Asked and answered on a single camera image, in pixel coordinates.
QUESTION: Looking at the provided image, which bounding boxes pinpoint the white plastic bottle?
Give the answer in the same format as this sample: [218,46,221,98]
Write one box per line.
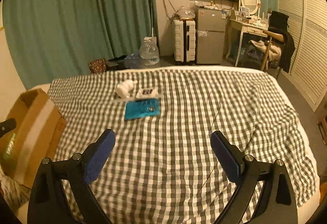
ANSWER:
[115,80,138,98]

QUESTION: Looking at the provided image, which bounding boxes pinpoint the green medicine box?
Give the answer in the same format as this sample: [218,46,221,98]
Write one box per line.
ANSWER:
[3,132,17,160]

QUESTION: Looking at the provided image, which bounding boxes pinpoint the brown cardboard box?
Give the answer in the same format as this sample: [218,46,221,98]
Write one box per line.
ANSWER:
[1,89,66,188]

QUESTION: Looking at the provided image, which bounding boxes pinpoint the brown patterned bag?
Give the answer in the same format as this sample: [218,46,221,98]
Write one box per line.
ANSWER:
[88,58,107,74]

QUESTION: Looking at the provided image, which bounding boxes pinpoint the checkered bed sheet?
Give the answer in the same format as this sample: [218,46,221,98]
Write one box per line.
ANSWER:
[48,68,320,223]

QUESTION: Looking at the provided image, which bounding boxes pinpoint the blue foil packet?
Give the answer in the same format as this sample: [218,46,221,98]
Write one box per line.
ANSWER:
[125,98,160,120]

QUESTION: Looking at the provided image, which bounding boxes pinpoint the small white printed packet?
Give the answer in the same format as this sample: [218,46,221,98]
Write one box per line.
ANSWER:
[135,87,158,100]

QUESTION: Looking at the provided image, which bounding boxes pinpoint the crushed clear water bottle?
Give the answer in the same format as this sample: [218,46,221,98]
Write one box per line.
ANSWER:
[124,52,143,69]

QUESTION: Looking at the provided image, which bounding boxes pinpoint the wooden chair with clothes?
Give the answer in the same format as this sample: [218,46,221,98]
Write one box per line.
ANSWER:
[261,11,295,78]

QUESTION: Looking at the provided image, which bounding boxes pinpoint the large clear water bottle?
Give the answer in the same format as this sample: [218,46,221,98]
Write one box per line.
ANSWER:
[139,37,160,68]

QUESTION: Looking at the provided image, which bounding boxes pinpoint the white dressing table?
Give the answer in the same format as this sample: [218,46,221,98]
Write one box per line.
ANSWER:
[224,18,268,67]

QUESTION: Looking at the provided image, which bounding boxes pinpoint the grey mini fridge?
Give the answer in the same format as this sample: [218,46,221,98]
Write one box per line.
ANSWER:
[196,8,226,65]

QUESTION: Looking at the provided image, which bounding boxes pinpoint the white suitcase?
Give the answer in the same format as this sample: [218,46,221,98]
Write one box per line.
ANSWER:
[173,19,196,63]

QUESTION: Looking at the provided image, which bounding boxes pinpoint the white louvered wardrobe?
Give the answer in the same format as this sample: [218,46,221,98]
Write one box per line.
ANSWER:
[278,0,326,111]

